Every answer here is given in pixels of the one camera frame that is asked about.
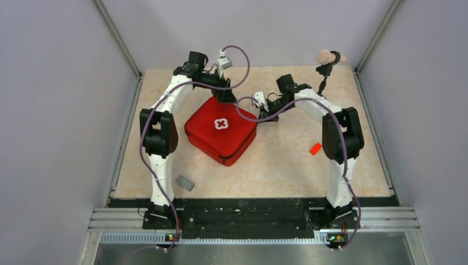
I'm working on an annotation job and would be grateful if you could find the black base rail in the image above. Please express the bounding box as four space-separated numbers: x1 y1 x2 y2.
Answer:
142 198 360 240

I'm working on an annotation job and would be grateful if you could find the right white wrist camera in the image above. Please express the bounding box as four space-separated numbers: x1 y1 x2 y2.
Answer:
252 92 269 111

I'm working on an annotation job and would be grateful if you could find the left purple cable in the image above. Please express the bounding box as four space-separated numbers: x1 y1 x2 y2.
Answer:
140 45 251 251

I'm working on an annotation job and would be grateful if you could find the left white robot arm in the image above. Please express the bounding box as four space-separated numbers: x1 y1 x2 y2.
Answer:
140 50 236 228

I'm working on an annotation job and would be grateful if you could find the red black medicine kit bag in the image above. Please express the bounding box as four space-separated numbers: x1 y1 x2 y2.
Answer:
184 97 257 167

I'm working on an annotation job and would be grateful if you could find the grey blue pill blister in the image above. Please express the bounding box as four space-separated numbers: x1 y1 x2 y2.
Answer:
177 175 195 192

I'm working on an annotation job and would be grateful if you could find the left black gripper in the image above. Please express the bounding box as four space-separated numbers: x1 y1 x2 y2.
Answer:
196 65 237 103

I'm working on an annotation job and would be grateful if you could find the orange red block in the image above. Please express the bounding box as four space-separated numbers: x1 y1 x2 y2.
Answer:
310 142 322 156

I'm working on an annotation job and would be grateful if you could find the black microphone stand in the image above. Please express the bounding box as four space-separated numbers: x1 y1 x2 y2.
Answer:
316 49 347 97

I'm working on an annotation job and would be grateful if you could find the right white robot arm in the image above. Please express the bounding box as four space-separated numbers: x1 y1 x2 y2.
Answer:
253 74 364 227

